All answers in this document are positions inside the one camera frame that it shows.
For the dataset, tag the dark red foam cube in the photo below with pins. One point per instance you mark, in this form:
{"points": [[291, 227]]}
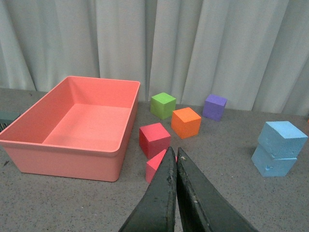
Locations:
{"points": [[153, 139]]}

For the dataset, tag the white curtain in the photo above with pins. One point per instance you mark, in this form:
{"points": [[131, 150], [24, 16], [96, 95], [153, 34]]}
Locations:
{"points": [[255, 53]]}

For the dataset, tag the pink plastic bin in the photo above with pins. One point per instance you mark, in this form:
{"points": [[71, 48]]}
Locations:
{"points": [[80, 129]]}

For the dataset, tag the green foam cube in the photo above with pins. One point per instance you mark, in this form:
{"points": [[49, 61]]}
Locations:
{"points": [[162, 105]]}

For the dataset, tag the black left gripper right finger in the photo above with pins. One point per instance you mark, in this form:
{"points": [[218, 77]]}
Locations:
{"points": [[202, 208]]}

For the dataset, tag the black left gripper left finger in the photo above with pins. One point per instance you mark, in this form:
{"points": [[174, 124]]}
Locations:
{"points": [[156, 210]]}

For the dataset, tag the purple foam cube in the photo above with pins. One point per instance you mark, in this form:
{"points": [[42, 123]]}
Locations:
{"points": [[214, 107]]}

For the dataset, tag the light blue foam cube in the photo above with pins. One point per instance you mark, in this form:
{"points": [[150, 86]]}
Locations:
{"points": [[282, 139], [268, 166]]}

